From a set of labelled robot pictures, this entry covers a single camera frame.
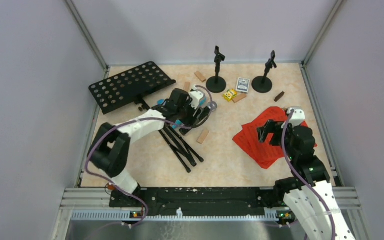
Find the yellow toy block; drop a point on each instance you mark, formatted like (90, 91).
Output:
(230, 94)

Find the light wooden block front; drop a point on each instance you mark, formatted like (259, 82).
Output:
(202, 137)

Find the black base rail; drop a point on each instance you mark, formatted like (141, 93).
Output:
(214, 202)

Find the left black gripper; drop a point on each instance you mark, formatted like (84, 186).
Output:
(190, 120)

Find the wooden block near card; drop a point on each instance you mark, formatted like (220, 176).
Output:
(239, 97)

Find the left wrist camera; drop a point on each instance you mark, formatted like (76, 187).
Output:
(198, 97)

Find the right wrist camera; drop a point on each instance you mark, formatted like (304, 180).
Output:
(298, 115)

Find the red sheet music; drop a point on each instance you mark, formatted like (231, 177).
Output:
(301, 155)

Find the light wooden block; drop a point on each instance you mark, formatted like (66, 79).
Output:
(202, 137)
(187, 86)
(200, 76)

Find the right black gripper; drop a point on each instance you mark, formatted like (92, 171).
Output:
(271, 126)

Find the light wooden block middle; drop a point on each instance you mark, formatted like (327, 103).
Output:
(187, 86)

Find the blue playing card box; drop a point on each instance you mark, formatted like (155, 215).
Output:
(243, 85)

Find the light wooden block back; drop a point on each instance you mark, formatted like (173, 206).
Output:
(200, 76)

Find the black silver-head microphone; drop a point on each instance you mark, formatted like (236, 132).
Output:
(198, 117)

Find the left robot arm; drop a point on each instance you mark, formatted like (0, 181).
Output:
(110, 148)

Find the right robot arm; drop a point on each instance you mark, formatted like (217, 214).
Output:
(308, 193)

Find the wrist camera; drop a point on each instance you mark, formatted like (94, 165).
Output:
(298, 115)
(198, 97)

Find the dark brown wooden block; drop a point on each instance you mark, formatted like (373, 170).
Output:
(279, 96)

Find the black round-base microphone stand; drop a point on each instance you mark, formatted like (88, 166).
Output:
(217, 84)

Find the blue toy microphone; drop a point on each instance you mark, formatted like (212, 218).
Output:
(177, 124)

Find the blue yellow toy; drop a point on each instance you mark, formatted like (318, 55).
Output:
(161, 101)

